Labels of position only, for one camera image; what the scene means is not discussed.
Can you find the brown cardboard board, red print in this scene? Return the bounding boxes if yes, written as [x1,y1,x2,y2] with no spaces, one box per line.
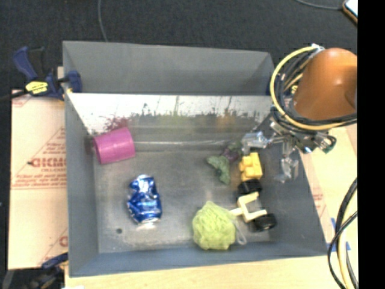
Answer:
[7,88,70,270]

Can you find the crushed blue drink can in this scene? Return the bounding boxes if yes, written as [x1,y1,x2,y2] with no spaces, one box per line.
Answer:
[126,173,164,226]

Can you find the light green mesh sponge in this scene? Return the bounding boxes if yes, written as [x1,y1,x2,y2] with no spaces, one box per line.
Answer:
[191,200,248,251]

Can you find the yellow toy vehicle, black wheels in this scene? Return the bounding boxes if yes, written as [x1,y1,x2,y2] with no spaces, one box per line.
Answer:
[229,152,278,234]

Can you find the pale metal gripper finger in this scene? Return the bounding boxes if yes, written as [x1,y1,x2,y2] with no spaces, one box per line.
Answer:
[241,131,273,157]
[274,141,300,184]

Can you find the grey metal bin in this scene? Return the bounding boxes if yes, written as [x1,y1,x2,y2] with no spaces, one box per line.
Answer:
[62,40,328,278]

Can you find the pink plastic cup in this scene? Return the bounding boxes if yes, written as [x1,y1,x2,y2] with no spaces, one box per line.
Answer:
[91,126,137,165]

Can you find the small purple toy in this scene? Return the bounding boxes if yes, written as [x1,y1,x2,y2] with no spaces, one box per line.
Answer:
[222,143,243,163]

